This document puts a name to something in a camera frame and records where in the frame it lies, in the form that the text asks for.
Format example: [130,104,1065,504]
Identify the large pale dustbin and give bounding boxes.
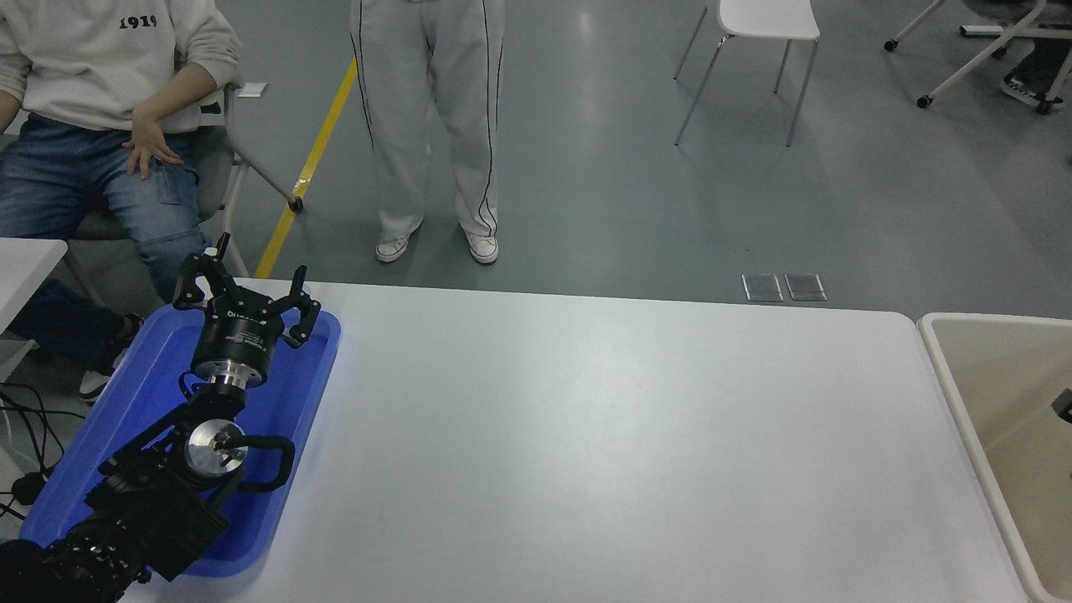
[917,312,1072,603]

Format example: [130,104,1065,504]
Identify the seated person in jeans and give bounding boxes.
[0,0,244,403]

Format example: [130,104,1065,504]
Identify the person on wheeled chair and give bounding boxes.
[1001,33,1072,114]

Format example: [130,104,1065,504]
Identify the black floor cables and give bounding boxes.
[0,381,68,520]

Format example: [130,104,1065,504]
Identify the small white side table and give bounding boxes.
[0,238,70,382]

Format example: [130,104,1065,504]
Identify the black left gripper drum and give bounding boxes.
[193,301,287,376]

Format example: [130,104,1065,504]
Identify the standing person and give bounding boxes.
[349,0,506,265]

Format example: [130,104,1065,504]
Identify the white chair with metal legs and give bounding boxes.
[673,0,823,148]

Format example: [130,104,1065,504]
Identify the white wheeled chair frame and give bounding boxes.
[884,0,1072,114]

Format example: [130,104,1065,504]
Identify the seated person's left hand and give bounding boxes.
[123,111,184,180]

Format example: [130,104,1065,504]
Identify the grey office chair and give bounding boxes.
[63,80,305,281]

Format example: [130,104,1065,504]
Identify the blue plastic tray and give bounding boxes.
[18,303,343,579]

